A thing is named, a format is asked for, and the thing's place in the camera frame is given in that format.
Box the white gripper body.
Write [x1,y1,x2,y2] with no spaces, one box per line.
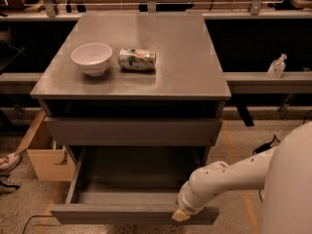
[177,181,212,215]

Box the black cable left floor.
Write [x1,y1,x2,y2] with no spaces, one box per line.
[21,214,55,234]

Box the white bowl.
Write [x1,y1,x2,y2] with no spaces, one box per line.
[71,43,113,76]

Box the white sneaker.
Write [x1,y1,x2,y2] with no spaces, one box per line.
[0,153,20,175]

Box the crushed green drink can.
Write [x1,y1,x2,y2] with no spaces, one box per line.
[118,49,156,71]

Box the black cable floor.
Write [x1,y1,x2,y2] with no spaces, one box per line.
[257,109,312,203]
[21,214,55,234]

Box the open cardboard box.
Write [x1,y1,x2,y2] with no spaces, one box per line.
[15,109,76,181]

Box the black cable right floor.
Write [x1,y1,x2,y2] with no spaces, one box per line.
[257,109,312,203]

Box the black power adapter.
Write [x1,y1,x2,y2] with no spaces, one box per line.
[253,143,272,155]

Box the grey drawer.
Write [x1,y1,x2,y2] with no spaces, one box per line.
[45,117,221,146]
[49,145,220,226]

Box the grey drawer cabinet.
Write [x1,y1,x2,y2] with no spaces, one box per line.
[31,13,231,169]

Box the grey top drawer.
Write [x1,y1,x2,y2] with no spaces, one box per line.
[45,117,221,146]

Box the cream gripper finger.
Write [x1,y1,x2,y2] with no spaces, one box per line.
[172,207,190,222]

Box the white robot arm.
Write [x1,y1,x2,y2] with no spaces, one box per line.
[172,122,312,234]

